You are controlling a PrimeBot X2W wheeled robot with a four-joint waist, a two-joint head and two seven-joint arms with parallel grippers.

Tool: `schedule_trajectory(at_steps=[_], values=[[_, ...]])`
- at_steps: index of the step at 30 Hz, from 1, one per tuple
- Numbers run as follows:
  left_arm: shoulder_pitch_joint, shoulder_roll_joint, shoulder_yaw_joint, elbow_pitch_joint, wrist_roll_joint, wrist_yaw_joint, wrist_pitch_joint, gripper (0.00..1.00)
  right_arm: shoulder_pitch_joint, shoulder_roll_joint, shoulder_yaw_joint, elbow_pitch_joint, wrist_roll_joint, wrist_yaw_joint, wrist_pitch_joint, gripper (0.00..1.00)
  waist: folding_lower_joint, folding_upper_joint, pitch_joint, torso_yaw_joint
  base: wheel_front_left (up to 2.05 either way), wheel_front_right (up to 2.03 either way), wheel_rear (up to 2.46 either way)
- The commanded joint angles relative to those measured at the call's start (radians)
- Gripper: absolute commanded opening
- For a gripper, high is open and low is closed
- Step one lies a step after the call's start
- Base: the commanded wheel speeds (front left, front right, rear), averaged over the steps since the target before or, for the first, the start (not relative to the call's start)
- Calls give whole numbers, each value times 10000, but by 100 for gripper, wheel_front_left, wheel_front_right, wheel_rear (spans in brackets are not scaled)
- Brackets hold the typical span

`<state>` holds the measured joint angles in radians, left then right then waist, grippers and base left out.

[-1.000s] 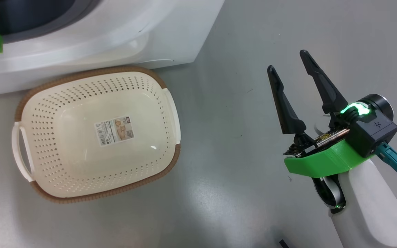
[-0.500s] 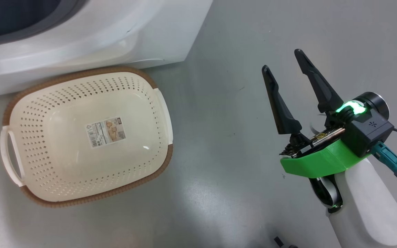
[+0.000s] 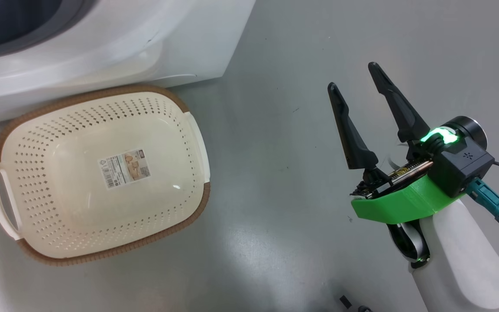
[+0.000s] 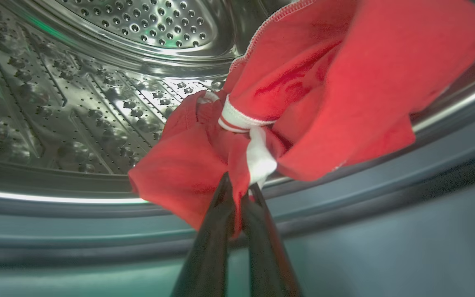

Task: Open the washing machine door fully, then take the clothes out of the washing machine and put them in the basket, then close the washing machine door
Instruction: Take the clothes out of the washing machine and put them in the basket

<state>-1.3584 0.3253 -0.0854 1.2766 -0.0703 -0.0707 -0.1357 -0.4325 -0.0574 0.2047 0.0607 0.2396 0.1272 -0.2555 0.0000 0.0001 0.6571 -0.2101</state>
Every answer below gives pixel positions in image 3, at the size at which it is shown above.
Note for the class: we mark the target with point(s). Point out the paper product label sticker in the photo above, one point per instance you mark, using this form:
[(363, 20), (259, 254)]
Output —
[(124, 169)]

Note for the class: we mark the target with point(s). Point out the white front-load washing machine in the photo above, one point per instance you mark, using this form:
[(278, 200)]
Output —
[(145, 39)]

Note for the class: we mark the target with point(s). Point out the small black block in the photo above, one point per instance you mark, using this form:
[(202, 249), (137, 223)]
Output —
[(345, 301)]

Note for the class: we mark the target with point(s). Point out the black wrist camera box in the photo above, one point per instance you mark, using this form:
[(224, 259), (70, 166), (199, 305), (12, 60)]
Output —
[(461, 169)]

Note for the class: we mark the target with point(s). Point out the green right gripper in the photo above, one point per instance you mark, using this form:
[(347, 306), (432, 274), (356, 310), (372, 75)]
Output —
[(401, 206)]

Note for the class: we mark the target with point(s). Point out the cream perforated laundry basket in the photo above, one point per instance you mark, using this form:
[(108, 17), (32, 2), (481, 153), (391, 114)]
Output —
[(80, 216)]

